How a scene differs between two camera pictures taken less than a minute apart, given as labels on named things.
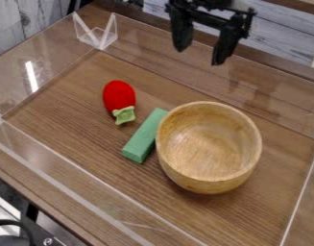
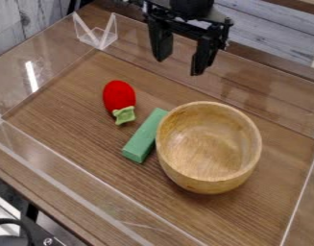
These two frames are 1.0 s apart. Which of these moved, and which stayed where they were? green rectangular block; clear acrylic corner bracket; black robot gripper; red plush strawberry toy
Moved: black robot gripper
Stayed: green rectangular block; red plush strawberry toy; clear acrylic corner bracket
